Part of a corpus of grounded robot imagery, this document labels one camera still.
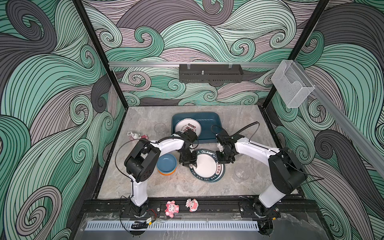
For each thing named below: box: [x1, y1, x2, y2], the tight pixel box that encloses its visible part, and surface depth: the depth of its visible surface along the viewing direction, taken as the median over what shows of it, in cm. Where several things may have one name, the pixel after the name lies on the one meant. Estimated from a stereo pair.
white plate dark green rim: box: [189, 149, 226, 183], surface depth 86 cm
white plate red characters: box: [175, 118, 202, 137], surface depth 109 cm
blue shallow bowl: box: [157, 153, 177, 174], surface depth 83 cm
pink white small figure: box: [185, 198, 199, 212], surface depth 74 cm
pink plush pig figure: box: [165, 200, 180, 218], surface depth 73 cm
